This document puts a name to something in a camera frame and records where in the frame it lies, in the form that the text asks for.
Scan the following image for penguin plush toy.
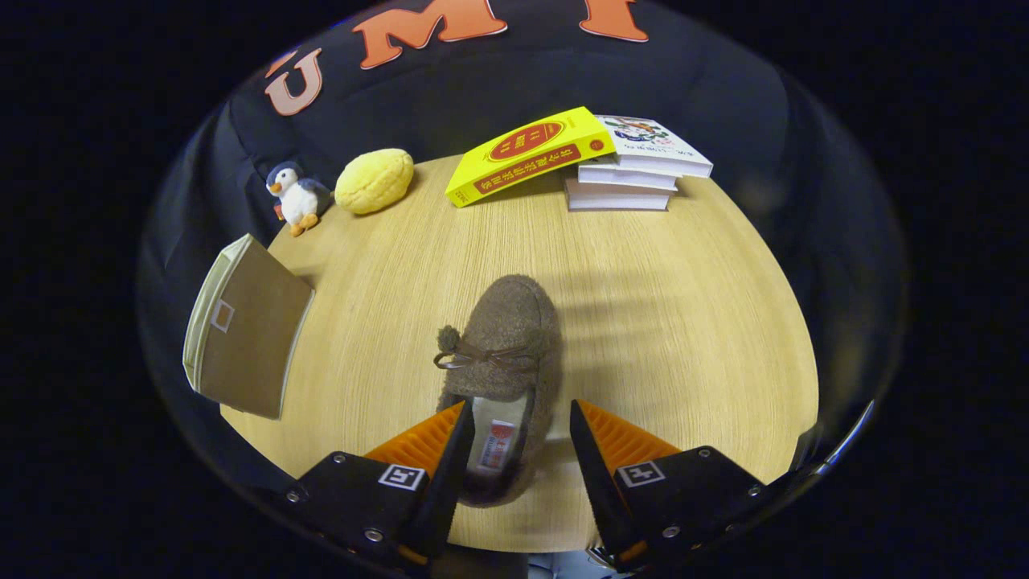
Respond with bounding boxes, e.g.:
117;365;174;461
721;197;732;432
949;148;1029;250
266;161;333;237

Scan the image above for white illustrated book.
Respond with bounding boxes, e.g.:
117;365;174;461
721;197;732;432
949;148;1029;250
595;115;714;179

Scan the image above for yellow book with red circle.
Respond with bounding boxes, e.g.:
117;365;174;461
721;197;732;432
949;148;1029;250
445;106;617;208

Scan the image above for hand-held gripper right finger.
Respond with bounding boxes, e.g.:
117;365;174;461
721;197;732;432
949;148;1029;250
569;398;769;570

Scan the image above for brown fabric storage box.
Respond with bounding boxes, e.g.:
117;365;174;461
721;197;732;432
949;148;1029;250
183;233;316;421

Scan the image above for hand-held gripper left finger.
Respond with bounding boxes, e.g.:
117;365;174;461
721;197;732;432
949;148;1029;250
285;400;475;564

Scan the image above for brown fuzzy slipper shoe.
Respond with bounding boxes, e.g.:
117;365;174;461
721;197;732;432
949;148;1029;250
434;274;562;507

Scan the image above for plain white book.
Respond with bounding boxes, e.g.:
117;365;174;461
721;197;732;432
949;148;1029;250
565;179;672;212
577;161;678;192

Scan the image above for yellow round plush bun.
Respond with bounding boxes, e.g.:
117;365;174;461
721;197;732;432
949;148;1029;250
334;148;416;216

